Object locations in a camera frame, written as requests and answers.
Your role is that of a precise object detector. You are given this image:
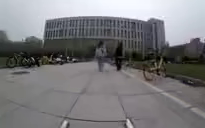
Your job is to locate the robot's own part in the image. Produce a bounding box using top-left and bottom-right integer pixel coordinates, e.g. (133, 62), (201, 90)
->
(59, 119), (70, 128)
(124, 118), (135, 128)

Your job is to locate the low grey building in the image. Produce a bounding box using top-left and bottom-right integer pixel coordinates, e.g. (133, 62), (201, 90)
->
(165, 37), (205, 62)

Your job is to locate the row of parked bicycles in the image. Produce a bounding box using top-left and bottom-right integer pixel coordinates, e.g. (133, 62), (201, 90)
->
(5, 51), (80, 69)

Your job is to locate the person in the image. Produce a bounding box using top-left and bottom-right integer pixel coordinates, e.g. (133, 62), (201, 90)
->
(114, 42), (125, 72)
(94, 40), (108, 73)

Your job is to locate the row of trees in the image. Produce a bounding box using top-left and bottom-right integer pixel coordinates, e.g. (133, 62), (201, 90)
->
(0, 29), (44, 51)

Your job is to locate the large curved grey building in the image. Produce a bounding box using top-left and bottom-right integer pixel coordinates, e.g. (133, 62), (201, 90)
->
(42, 15), (167, 58)

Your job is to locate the dark hedge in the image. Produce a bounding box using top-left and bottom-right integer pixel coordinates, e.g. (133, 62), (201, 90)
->
(0, 45), (98, 58)

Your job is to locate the yellow bicycle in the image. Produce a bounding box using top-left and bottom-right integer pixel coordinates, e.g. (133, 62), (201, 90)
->
(142, 55), (168, 82)

